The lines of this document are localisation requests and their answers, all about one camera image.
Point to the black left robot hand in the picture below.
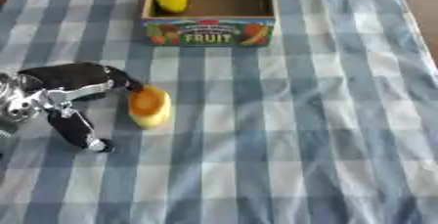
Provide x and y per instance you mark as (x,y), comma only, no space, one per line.
(73,75)

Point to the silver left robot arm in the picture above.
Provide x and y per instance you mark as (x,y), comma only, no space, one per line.
(16,104)

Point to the cardboard box with fruit print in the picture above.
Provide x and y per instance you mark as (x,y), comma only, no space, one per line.
(209,22)

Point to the orange and yellow toy fruit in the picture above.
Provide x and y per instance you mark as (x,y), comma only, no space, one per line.
(149,108)

